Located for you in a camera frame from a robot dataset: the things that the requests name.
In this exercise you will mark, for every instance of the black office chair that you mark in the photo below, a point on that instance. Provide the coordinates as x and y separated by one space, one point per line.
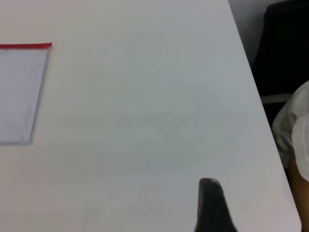
282 48

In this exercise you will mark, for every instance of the person's bare forearm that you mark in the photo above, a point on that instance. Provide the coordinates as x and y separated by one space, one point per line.
298 193

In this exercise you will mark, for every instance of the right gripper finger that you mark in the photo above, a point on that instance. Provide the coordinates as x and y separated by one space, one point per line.
212 207

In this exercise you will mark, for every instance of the clear zip bag red strip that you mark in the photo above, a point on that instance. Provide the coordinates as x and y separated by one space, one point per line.
24 45

